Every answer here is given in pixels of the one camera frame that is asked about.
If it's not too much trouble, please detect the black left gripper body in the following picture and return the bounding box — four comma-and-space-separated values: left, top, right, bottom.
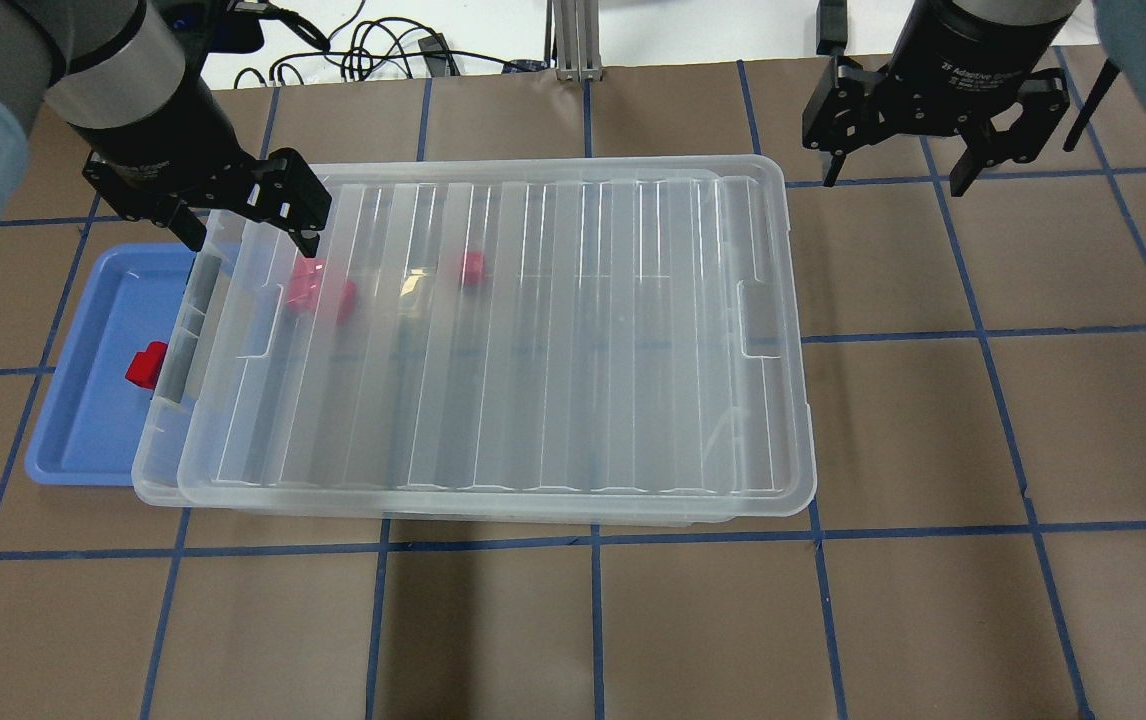
83, 76, 278, 226

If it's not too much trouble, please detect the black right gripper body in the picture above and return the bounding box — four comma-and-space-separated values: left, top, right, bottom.
817, 1, 1059, 144

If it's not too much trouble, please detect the red block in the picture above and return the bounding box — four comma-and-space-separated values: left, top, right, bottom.
282, 256, 358, 324
124, 341, 168, 391
460, 251, 489, 288

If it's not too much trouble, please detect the clear plastic box lid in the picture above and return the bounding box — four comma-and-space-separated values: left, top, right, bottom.
176, 155, 819, 519

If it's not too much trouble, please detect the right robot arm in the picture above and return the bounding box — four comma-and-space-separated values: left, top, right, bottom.
801, 1, 1146, 197

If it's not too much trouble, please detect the clear plastic storage box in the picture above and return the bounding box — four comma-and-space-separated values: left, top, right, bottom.
131, 161, 804, 527

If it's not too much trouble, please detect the blue plastic tray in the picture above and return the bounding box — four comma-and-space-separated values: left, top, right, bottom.
25, 243, 194, 487

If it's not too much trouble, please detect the black cables bundle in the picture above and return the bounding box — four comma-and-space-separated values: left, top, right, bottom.
233, 0, 554, 86

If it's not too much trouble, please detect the aluminium frame post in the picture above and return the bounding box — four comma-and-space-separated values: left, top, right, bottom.
545, 0, 604, 83

